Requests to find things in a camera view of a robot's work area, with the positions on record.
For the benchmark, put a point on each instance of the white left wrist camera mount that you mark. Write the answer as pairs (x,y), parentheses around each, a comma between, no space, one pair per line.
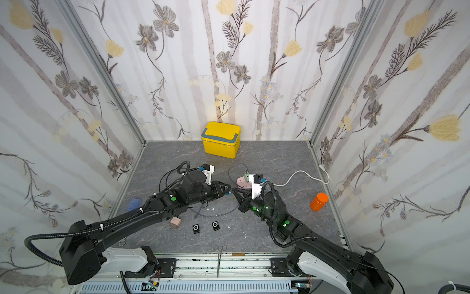
(208,171)

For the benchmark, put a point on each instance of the blue transparent bottle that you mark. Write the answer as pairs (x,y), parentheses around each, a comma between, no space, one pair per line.
(135,203)

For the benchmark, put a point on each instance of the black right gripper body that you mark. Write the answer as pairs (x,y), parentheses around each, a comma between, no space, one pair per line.
(248,201)

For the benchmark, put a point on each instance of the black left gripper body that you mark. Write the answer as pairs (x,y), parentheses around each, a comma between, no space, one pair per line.
(209,192)

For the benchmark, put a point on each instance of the pink power strip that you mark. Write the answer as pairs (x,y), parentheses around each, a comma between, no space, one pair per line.
(243,182)

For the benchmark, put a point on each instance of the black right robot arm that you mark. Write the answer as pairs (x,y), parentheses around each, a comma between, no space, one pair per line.
(311,254)

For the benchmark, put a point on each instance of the pink USB wall charger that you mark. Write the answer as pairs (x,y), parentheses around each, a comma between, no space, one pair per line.
(175,222)

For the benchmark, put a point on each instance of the black mp3 player right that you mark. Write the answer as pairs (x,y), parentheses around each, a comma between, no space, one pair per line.
(215,226)

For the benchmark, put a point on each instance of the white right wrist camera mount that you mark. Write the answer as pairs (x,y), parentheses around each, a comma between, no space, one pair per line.
(257,181)

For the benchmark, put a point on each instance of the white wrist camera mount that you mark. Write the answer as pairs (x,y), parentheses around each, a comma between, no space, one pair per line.
(208,171)
(257,181)

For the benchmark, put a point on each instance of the black mp3 player left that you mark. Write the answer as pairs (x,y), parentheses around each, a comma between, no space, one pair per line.
(196,229)

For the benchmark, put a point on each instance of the black mp3 player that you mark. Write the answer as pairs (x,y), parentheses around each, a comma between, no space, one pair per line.
(196,229)
(215,226)

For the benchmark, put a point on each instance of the yellow plastic storage box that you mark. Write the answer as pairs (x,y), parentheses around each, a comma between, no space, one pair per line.
(221,139)

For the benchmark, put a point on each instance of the orange bottle cap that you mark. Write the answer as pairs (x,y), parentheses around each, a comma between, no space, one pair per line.
(319,201)

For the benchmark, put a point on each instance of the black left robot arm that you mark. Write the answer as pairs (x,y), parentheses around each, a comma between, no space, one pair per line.
(82,254)

